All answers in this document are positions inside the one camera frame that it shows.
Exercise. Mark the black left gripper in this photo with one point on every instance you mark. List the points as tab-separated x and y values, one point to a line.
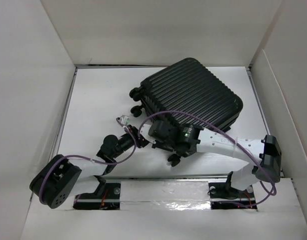
140	142

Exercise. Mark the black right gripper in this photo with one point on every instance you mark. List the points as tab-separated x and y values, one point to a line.
158	144

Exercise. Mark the black hard-shell suitcase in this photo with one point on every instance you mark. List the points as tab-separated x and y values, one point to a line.
186	92

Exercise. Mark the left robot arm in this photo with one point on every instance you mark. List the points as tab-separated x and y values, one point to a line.
70	175

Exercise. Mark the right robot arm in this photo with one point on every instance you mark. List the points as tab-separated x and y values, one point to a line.
263	156

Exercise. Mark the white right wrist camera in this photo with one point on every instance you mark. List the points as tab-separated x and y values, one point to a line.
144	132

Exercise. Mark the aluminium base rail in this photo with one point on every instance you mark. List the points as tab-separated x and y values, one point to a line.
170	194

